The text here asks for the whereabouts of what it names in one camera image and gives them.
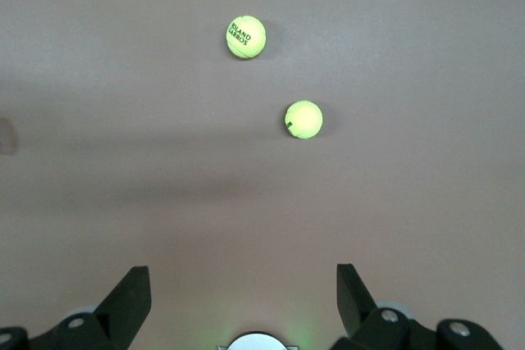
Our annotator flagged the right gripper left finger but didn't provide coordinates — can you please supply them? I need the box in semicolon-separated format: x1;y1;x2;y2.
0;266;152;350

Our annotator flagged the brown table cover mat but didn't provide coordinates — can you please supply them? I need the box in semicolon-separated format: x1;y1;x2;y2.
0;0;525;350

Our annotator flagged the yellow tennis ball black print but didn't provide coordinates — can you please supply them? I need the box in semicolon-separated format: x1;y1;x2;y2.
225;15;267;60

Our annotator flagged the plain yellow tennis ball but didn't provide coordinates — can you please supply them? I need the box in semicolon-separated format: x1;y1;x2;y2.
283;99;324;139

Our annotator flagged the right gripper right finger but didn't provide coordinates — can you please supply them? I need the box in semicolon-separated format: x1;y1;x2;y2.
331;262;509;350

